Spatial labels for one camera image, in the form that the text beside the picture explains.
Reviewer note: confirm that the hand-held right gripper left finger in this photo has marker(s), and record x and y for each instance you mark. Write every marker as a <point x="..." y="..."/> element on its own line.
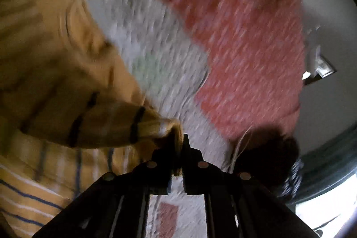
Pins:
<point x="163" y="168"/>

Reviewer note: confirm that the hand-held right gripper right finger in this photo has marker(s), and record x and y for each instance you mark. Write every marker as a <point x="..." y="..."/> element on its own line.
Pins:
<point x="192" y="165"/>

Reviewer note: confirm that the yellow striped shirt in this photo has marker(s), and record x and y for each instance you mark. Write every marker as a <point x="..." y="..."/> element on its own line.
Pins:
<point x="61" y="73"/>

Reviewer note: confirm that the white and red patterned blanket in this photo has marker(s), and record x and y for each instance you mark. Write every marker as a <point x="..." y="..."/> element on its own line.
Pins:
<point x="223" y="45"/>

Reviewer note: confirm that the dark cloth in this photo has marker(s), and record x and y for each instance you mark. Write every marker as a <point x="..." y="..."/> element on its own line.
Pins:
<point x="267" y="160"/>

